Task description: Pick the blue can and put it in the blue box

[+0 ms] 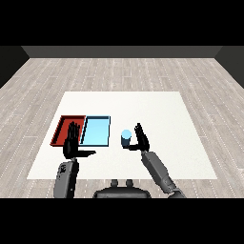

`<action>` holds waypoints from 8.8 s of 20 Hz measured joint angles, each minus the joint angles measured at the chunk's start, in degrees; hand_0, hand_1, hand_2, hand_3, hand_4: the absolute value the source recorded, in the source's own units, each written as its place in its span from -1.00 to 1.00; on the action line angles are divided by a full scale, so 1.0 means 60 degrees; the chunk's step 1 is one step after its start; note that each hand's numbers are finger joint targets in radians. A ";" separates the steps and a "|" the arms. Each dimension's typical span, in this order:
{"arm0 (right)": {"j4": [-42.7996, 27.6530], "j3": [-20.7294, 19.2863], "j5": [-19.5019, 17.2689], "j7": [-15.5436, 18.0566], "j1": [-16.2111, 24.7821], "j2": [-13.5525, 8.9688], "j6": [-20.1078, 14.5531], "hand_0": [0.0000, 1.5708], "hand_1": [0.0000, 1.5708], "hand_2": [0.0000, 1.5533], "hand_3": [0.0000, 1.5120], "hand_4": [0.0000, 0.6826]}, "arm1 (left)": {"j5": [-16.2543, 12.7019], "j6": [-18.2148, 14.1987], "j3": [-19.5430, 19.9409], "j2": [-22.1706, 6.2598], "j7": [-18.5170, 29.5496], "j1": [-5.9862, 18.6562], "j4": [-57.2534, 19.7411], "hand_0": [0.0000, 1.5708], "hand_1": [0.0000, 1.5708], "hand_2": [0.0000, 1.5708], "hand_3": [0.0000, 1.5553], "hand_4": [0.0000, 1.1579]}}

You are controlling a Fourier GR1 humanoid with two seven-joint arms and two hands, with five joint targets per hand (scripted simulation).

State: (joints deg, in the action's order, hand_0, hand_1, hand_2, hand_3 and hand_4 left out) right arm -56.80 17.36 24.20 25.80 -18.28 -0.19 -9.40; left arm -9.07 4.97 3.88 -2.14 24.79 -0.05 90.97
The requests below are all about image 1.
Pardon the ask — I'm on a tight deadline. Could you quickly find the small blue can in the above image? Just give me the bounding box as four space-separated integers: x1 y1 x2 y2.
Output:
120 129 132 149

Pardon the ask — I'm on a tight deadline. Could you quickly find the dark grey robot body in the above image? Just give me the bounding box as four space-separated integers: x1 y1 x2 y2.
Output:
92 178 153 199

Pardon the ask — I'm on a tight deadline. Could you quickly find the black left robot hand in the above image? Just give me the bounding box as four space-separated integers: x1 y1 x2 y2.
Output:
62 121 97 161

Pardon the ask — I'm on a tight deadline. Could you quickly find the light blue shallow open box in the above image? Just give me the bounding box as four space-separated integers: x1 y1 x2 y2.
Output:
79 115 112 148

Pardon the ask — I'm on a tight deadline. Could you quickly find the red shallow open box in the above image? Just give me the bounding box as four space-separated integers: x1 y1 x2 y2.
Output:
50 114 87 148

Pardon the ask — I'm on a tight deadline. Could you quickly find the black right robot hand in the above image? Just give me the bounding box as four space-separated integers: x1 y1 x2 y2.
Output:
127 122 151 153

